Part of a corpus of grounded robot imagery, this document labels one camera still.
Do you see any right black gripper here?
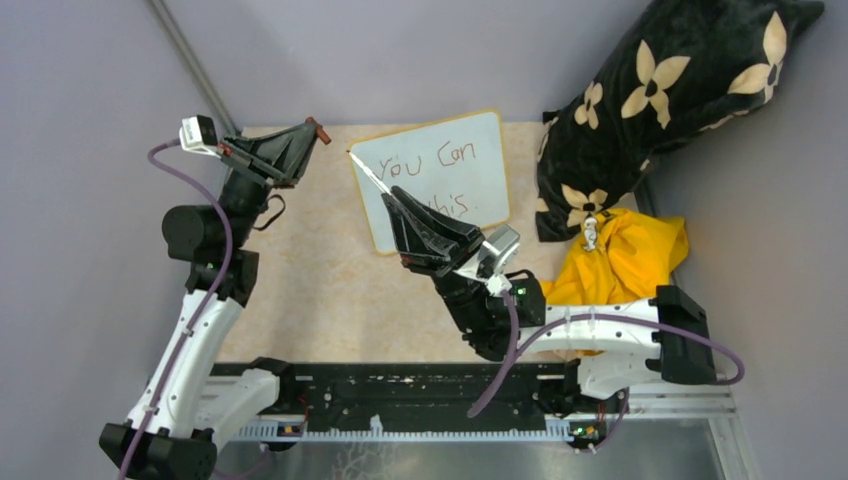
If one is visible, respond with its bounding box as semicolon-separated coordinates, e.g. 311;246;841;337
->
386;186;494;334

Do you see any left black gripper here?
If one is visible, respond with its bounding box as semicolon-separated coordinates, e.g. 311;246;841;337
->
216;120;321;249

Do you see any brown marker cap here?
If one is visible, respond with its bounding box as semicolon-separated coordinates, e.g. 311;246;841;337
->
316;126;332;145

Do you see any yellow framed whiteboard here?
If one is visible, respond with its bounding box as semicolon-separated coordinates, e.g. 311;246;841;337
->
347;109;511;255

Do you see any white marker pen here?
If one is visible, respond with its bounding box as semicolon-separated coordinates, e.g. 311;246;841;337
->
346;150;392;195

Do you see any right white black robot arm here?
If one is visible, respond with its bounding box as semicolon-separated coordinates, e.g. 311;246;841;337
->
380;186;718;417

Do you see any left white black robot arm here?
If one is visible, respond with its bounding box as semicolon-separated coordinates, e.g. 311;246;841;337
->
99;115;330;479

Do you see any yellow cloth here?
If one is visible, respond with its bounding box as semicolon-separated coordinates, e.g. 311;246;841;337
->
537;207;691;359

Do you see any black floral pillow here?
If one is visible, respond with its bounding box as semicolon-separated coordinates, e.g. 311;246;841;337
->
535;1;825;243

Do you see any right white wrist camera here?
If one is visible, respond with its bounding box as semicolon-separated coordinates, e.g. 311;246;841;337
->
454;224;520;296

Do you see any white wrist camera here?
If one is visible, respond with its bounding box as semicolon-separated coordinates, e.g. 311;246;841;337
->
178;115;220;158
454;224;520;296

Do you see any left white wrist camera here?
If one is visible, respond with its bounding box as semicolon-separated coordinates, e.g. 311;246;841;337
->
178;115;220;158

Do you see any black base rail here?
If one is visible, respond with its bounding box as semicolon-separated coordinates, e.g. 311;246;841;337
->
211;360;631;435

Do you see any aluminium corner post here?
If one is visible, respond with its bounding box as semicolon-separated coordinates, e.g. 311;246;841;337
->
143;0;240;134

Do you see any white toothed cable strip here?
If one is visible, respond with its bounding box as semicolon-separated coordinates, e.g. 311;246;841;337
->
231;414;576;444

